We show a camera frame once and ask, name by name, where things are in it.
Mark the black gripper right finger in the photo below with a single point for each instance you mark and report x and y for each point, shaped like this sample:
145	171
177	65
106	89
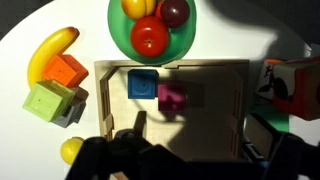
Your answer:
293	156

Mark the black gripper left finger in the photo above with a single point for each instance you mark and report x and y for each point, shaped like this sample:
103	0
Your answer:
110	156

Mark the pink block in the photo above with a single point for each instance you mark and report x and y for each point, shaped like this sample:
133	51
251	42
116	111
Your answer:
171	98

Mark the grey block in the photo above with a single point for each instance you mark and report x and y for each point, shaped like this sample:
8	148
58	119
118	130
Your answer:
75	111

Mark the blue block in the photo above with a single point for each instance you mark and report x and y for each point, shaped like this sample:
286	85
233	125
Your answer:
142	84

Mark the lime green block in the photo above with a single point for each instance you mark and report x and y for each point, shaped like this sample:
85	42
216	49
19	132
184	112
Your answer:
46	100

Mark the orange block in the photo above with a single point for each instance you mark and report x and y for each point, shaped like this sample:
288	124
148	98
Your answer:
65	70

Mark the yellow toy lemon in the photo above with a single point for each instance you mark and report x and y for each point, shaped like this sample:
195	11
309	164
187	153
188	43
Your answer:
70	150

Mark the green flat card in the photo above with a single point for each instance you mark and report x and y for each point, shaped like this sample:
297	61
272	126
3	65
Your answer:
270	118

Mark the large picture cube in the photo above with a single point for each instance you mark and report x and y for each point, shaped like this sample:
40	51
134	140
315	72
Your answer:
296	90

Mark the wooden tray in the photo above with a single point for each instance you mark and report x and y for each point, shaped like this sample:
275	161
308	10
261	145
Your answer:
206	126

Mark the yellow toy banana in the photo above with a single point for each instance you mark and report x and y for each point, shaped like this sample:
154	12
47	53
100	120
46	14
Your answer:
46	50

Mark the green plastic bowl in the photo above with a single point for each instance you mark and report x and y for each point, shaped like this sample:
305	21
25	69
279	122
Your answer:
116	30

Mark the yellow toy peach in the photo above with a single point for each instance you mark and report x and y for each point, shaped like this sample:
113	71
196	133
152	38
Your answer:
136	8

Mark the dark red toy plum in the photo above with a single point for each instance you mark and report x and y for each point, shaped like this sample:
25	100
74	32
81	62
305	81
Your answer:
175	12

